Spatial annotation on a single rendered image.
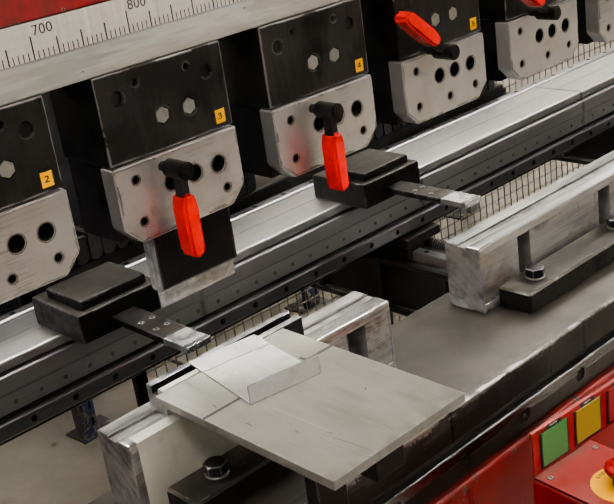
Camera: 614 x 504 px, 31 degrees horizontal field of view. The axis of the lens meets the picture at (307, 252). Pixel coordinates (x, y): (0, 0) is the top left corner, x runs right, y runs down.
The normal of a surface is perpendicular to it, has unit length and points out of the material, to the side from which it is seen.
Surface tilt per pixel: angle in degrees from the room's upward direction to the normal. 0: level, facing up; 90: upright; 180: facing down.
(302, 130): 90
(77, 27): 90
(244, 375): 0
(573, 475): 0
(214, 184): 90
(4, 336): 0
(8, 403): 90
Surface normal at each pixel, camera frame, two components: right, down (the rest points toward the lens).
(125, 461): -0.72, 0.36
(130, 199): 0.69, 0.19
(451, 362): -0.14, -0.91
